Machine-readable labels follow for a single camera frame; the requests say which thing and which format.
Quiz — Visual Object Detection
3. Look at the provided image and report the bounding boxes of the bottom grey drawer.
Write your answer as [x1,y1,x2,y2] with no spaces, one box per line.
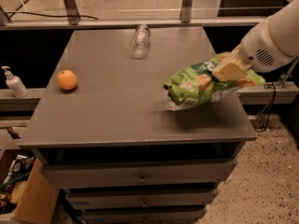
[83,205,206,224]

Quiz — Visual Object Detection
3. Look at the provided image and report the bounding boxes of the top grey drawer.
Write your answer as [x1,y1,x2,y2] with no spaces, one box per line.
[41,159,237,189]

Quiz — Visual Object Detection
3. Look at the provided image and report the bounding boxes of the grey drawer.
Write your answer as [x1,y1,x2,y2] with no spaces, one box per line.
[83,205,206,224]
[66,189,218,209]
[41,159,237,189]

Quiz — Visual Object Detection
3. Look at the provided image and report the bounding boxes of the clear plastic water bottle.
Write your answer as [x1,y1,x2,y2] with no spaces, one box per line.
[131,24,150,59]

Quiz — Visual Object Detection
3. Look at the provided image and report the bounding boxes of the middle grey drawer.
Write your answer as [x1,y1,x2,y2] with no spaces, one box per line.
[66,189,218,209]

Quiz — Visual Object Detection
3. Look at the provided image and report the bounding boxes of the black cable behind glass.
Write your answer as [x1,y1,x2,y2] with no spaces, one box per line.
[5,10,99,21]

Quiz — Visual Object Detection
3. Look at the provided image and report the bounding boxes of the white pump dispenser bottle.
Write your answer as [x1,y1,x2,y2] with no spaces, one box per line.
[2,65,28,98]

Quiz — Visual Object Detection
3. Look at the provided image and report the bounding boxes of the metal window frame rail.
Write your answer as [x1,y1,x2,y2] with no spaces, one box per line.
[0,0,263,30]

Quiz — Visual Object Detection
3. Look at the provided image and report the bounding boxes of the orange fruit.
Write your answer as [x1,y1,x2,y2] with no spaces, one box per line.
[57,70,78,91]

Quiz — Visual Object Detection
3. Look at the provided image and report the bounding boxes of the brown cardboard box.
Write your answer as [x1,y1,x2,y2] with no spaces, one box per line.
[0,160,59,224]

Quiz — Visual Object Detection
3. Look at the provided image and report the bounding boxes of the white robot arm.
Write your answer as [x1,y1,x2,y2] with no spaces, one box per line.
[212,0,299,81]

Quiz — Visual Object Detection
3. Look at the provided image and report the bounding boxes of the green rice chip bag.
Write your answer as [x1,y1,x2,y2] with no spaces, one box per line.
[164,52,265,110]

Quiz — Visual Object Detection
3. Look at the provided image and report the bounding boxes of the black cable at right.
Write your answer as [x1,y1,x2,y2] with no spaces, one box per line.
[254,81,278,133]

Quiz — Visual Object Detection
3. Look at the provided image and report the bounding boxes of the grey drawer cabinet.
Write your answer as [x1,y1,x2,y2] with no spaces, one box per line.
[18,26,258,224]

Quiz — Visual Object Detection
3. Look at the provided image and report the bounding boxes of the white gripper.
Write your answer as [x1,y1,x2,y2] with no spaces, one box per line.
[212,19,294,81]

